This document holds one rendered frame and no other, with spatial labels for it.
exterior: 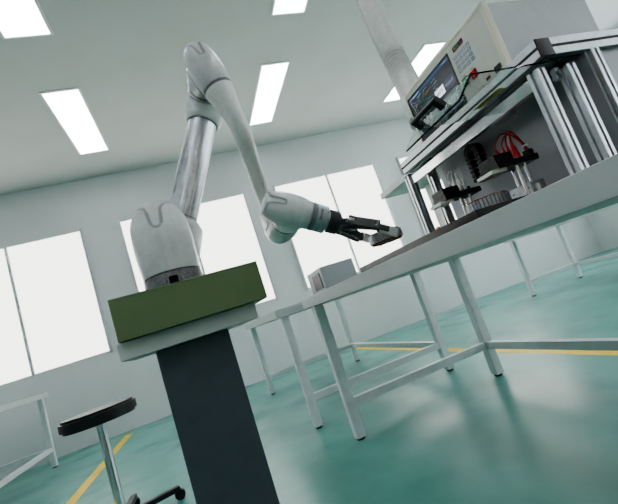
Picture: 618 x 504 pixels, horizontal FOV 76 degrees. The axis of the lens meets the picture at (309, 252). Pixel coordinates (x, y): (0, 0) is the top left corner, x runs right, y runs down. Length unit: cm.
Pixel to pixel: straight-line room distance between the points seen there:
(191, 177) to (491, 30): 98
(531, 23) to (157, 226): 117
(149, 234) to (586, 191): 94
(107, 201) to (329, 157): 331
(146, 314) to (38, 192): 541
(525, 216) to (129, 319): 80
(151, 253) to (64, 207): 506
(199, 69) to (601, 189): 115
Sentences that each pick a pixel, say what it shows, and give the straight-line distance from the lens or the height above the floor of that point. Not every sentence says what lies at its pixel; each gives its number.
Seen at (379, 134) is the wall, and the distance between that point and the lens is 707.
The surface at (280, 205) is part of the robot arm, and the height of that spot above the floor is 101.
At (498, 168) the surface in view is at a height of 88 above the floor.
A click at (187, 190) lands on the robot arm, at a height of 119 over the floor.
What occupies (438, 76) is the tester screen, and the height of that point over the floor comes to 126.
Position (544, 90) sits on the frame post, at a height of 99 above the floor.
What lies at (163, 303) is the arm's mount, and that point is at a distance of 95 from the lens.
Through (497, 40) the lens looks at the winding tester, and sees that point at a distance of 129.
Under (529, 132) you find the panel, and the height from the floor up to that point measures 97.
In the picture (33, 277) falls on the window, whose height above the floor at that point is 215.
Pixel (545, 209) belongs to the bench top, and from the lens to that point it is 71.
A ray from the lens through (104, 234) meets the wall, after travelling 592.
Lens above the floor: 69
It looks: 8 degrees up
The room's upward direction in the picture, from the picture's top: 19 degrees counter-clockwise
